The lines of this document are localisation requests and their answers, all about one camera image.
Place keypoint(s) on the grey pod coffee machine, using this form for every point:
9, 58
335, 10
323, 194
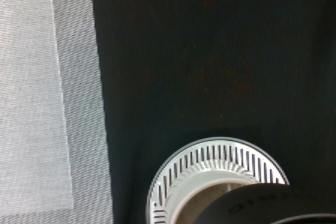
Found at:
264, 203

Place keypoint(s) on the white ceramic coffee mug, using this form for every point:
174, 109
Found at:
201, 188

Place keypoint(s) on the grey woven placemat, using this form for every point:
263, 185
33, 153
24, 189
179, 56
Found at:
54, 168

